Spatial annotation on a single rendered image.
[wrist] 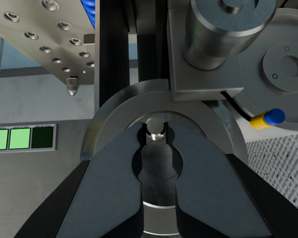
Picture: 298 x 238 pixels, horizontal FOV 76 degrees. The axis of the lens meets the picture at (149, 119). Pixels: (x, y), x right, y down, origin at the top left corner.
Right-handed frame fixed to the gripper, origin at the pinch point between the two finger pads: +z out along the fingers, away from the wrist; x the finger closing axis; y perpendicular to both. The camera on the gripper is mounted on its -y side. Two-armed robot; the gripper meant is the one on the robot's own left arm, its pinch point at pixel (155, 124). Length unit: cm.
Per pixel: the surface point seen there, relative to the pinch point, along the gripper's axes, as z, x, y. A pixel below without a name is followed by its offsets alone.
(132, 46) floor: 219, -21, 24
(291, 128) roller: 2.7, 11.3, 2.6
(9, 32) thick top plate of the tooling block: 24.6, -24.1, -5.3
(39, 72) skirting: 238, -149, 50
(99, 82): 7.4, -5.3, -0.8
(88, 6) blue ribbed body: 20.3, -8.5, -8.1
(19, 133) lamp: 31, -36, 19
